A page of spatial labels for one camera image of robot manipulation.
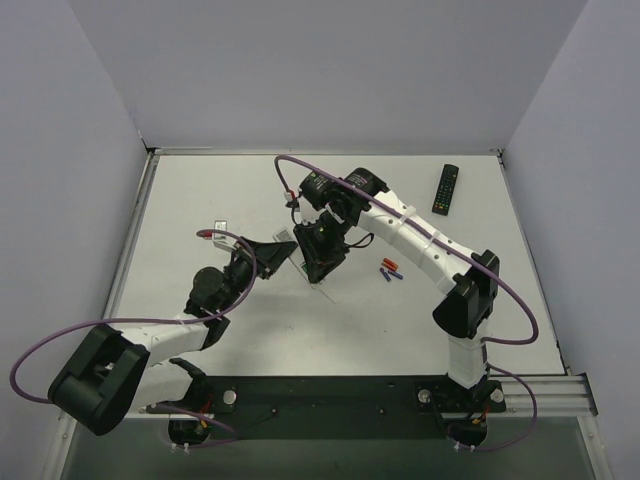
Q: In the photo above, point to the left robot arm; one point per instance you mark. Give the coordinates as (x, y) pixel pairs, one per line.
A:
(129, 363)

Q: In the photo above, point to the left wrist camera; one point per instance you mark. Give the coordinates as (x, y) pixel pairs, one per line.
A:
(221, 238)

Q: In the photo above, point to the white battery cover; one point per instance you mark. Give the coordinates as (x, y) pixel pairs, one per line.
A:
(332, 295)

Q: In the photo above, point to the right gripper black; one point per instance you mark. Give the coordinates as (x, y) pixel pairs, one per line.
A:
(320, 245)

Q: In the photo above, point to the white AC remote with display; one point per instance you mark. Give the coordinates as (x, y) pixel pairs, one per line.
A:
(283, 235)

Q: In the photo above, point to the red orange battery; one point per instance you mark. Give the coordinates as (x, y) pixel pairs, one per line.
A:
(389, 264)

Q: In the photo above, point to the black TV remote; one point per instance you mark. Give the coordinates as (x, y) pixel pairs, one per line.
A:
(445, 189)

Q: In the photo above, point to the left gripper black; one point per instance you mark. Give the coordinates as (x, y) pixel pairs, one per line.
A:
(261, 261)

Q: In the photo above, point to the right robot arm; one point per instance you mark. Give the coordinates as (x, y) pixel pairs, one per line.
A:
(369, 204)

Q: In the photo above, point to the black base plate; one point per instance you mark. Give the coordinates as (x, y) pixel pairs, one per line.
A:
(336, 408)

